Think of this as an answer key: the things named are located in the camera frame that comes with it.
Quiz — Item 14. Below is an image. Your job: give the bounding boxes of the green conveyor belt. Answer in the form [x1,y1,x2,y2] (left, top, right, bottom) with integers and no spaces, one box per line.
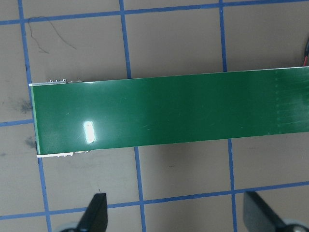
[28,65,309,158]

